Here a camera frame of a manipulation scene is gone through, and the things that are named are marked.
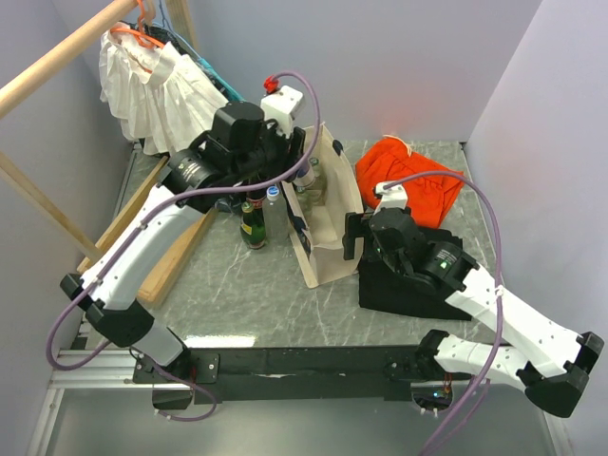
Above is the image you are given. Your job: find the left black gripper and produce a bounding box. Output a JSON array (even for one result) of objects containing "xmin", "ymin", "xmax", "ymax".
[{"xmin": 231, "ymin": 111, "xmax": 306, "ymax": 183}]

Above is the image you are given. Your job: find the coca-cola glass bottle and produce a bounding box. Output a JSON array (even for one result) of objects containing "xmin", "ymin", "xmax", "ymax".
[{"xmin": 247, "ymin": 196, "xmax": 265, "ymax": 212}]

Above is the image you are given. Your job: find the red bull can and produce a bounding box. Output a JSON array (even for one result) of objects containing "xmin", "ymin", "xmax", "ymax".
[{"xmin": 293, "ymin": 161, "xmax": 316, "ymax": 189}]

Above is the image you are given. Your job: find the pocari sweat plastic bottle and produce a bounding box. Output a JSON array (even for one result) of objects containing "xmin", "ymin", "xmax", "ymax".
[{"xmin": 262, "ymin": 185, "xmax": 289, "ymax": 242}]

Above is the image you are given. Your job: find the cream canvas tote bag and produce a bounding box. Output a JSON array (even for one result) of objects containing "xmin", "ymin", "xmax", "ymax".
[{"xmin": 281, "ymin": 125, "xmax": 364, "ymax": 288}]

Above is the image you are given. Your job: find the green glass bottle gold cap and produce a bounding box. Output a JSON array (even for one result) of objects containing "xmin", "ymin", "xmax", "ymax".
[{"xmin": 240, "ymin": 201, "xmax": 266, "ymax": 250}]

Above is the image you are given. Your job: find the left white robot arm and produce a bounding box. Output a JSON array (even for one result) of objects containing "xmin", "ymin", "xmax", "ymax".
[{"xmin": 61, "ymin": 89, "xmax": 305, "ymax": 382}]

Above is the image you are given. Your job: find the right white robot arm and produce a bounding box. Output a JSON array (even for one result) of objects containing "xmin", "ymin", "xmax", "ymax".
[{"xmin": 342, "ymin": 208, "xmax": 604, "ymax": 418}]

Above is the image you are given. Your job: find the orange cloth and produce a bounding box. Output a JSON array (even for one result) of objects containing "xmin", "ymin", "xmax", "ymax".
[{"xmin": 355, "ymin": 136, "xmax": 464, "ymax": 228}]

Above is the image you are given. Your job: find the teal garment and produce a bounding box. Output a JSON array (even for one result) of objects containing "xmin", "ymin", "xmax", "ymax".
[{"xmin": 198, "ymin": 57, "xmax": 244, "ymax": 102}]

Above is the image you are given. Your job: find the black cloth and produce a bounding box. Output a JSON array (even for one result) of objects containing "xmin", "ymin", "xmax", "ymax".
[{"xmin": 358, "ymin": 237, "xmax": 472, "ymax": 321}]

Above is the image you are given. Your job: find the far clear glass bottle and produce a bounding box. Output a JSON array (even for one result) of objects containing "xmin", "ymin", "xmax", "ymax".
[{"xmin": 308, "ymin": 157, "xmax": 328, "ymax": 206}]

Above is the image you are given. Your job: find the white ruffled garment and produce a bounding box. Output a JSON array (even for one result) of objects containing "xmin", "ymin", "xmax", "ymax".
[{"xmin": 99, "ymin": 31, "xmax": 228, "ymax": 155}]

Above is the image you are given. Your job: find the dark floral garment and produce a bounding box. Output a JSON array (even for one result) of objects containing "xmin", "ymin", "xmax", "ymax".
[{"xmin": 142, "ymin": 23, "xmax": 238, "ymax": 101}]

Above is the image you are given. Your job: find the orange clothes hanger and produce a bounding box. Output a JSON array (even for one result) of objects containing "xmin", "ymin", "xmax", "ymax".
[{"xmin": 109, "ymin": 0, "xmax": 165, "ymax": 50}]

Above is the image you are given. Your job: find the wooden tray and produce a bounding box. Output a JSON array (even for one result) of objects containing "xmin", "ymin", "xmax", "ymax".
[{"xmin": 95, "ymin": 153, "xmax": 218, "ymax": 309}]

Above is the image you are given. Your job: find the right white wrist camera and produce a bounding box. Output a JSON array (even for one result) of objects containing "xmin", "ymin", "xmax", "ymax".
[{"xmin": 373, "ymin": 181, "xmax": 409, "ymax": 213}]

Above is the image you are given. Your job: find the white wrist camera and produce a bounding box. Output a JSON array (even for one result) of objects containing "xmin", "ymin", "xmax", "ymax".
[
  {"xmin": 260, "ymin": 77, "xmax": 305, "ymax": 138},
  {"xmin": 373, "ymin": 181, "xmax": 409, "ymax": 213}
]

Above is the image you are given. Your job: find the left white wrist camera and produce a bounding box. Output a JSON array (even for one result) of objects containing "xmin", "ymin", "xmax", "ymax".
[{"xmin": 260, "ymin": 77, "xmax": 305, "ymax": 138}]

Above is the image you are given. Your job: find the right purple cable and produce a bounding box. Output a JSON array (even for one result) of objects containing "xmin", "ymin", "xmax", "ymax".
[{"xmin": 379, "ymin": 172, "xmax": 504, "ymax": 456}]

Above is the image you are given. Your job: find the purple cable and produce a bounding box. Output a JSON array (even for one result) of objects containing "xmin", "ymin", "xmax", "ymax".
[
  {"xmin": 45, "ymin": 70, "xmax": 322, "ymax": 423},
  {"xmin": 379, "ymin": 172, "xmax": 504, "ymax": 456}
]

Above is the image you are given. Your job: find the wooden clothes rail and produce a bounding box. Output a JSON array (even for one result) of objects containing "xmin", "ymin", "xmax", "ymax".
[{"xmin": 0, "ymin": 0, "xmax": 198, "ymax": 262}]

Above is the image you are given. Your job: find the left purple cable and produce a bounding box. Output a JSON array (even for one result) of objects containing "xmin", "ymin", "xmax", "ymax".
[{"xmin": 45, "ymin": 70, "xmax": 322, "ymax": 423}]

